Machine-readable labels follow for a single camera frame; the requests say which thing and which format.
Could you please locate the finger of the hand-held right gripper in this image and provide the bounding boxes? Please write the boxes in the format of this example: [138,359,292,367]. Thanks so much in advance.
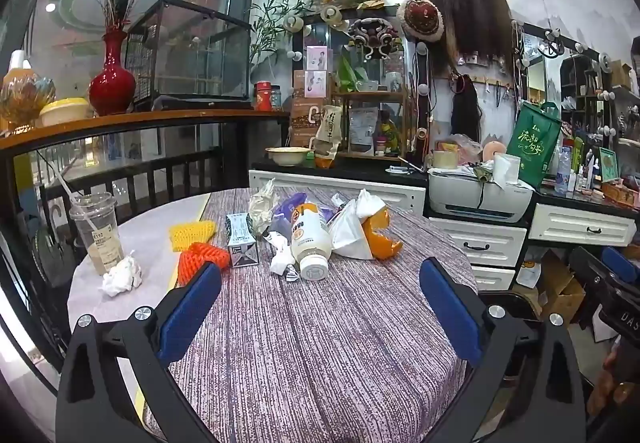
[602,247,640,285]
[569,245,618,304]

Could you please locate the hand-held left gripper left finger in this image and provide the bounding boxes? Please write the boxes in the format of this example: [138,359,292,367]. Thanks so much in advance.
[56,261,223,443]

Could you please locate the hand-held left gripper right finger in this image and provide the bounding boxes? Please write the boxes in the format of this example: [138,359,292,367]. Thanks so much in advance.
[419,257,587,443]

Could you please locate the orange foam fruit net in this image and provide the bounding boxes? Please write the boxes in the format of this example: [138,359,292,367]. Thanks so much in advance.
[176,242,232,286]

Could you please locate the yellow foam fruit net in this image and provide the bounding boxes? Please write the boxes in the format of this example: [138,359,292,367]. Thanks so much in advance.
[169,220,217,253]

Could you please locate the orange plastic piece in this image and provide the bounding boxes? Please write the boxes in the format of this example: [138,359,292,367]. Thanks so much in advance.
[362,206,403,260]

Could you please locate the beige paper wrapper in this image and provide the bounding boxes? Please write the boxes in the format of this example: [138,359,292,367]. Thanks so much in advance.
[248,178,281,236]

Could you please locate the white paper bag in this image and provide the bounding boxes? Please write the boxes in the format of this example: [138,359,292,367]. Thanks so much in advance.
[327,189,386,260]

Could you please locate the white bottle with orange label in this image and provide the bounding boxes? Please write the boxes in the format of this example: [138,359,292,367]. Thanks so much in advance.
[290,202,333,281]

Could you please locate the purple plastic bag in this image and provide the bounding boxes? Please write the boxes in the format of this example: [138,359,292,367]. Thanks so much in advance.
[272,192,346,234]

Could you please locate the person's right hand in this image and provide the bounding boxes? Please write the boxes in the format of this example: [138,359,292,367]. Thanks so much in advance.
[586,340,640,419]

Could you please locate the cardboard box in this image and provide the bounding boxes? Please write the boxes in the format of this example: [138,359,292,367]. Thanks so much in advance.
[537,250,586,324]

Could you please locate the white desk drawer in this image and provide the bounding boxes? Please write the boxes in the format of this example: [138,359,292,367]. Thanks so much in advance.
[529,203,637,249]

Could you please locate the white printed plastic bag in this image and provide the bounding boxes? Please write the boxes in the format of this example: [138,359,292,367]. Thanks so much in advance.
[515,260,543,289]

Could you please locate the white drawer cabinet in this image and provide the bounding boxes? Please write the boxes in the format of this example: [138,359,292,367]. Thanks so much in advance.
[427,216,528,291]

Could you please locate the crumpled white tissue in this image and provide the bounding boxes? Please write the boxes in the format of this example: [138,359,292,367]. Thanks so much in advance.
[99,250,145,298]

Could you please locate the clear water bottle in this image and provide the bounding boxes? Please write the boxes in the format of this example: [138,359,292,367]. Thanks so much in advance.
[554,146,572,194]

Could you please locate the green framed picture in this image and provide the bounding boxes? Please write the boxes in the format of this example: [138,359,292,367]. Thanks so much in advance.
[598,147,619,182]

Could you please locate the clear plastic drink cup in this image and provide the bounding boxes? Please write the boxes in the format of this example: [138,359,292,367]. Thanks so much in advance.
[68,192,126,276]

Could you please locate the white printer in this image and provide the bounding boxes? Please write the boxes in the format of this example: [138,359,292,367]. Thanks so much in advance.
[428,168,535,224]

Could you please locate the white paper roll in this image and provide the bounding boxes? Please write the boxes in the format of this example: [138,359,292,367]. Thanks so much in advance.
[492,154,521,186]

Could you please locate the purple striped tablecloth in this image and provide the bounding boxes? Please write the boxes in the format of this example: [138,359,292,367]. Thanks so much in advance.
[142,187,481,443]

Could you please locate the green tote bag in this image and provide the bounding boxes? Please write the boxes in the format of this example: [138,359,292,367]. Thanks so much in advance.
[506,100,563,189]

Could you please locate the white drinking straw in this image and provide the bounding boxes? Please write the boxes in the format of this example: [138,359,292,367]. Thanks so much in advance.
[51,167,101,236]

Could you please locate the white low cabinet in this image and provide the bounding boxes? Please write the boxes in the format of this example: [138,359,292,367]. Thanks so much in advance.
[248,170,427,216]

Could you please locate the cream bowl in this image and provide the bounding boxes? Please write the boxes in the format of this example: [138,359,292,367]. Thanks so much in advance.
[265,146,308,167]

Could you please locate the wooden ledge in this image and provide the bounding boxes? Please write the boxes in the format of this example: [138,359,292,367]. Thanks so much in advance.
[0,109,291,151]

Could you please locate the black hair bundle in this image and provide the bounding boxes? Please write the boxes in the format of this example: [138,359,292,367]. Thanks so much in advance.
[451,76,483,139]

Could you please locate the kraft paper bag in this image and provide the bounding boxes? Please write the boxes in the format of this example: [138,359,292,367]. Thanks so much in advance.
[310,104,345,159]

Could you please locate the wooden shelf rack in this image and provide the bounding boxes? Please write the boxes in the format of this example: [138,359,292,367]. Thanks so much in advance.
[330,90,407,159]

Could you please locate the yellow bowl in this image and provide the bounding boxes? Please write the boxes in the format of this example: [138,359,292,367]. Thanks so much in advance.
[39,98,91,126]

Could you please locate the red ceramic vase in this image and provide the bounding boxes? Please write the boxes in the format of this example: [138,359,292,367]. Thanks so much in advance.
[89,28,137,115]

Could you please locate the black framed glass terrarium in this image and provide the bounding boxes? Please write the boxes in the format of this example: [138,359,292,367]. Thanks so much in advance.
[124,0,252,106]

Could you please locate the hanging brown hair extensions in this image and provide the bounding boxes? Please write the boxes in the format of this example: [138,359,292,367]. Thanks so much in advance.
[426,0,516,74]

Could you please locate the colourful glass vase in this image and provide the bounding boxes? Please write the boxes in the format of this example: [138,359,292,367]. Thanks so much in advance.
[0,68,57,131]

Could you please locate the ornate headdress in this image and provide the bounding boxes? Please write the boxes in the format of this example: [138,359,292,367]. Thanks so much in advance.
[348,18,403,60]

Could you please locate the red embroidered hat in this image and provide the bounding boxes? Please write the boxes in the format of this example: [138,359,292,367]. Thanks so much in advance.
[398,0,445,42]

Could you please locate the green leafy plant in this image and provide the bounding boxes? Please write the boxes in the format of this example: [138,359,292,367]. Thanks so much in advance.
[250,0,331,69]

